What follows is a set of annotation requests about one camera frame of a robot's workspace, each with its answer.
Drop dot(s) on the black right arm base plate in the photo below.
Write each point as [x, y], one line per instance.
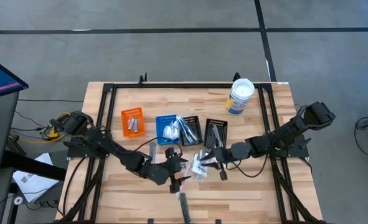
[299, 152]

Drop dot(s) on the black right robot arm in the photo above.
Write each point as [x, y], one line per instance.
[283, 137]

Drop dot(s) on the blue screen monitor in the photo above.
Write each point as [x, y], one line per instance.
[0, 77]

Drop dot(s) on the black stand base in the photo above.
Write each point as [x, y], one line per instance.
[31, 165]

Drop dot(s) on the bagged black comb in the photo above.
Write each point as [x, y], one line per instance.
[184, 207]
[216, 135]

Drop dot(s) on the Lysol wipes canister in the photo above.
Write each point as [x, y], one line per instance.
[241, 90]

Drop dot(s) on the orange plastic basket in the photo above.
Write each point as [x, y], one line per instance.
[124, 113]

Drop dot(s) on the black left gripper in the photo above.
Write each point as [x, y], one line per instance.
[175, 166]

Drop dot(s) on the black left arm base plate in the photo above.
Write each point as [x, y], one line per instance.
[74, 152]

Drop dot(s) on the bagged white blue toothbrush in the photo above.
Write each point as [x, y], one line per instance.
[191, 137]

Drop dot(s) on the bag of white cotton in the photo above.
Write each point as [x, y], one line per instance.
[168, 132]
[176, 127]

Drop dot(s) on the white tape roll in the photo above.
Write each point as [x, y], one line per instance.
[15, 200]

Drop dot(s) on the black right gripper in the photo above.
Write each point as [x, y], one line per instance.
[224, 156]

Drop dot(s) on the black aluminium table frame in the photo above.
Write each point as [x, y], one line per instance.
[183, 85]

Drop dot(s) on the white paper sheet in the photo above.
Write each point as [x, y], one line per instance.
[31, 186]

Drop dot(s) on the bag of cotton swabs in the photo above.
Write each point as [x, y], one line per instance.
[199, 166]

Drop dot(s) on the bagged grey comb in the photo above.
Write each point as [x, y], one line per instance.
[152, 152]

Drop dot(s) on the grey cabinet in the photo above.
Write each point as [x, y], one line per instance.
[0, 130]

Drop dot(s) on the blue plastic basket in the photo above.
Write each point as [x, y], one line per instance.
[159, 119]

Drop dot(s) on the black plastic basket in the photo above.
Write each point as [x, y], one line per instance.
[198, 124]
[208, 122]

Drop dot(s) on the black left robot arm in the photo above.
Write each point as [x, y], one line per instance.
[102, 141]

